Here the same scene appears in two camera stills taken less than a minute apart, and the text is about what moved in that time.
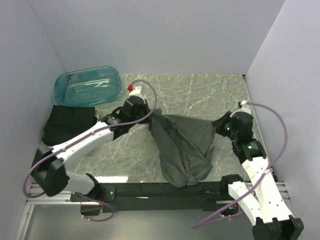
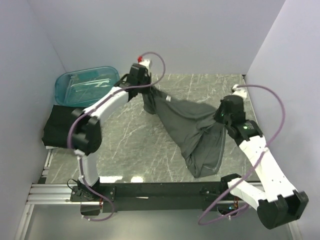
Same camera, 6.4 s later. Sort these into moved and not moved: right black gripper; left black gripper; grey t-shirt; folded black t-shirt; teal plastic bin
Moved: left black gripper; right black gripper; grey t-shirt
Not moved: folded black t-shirt; teal plastic bin
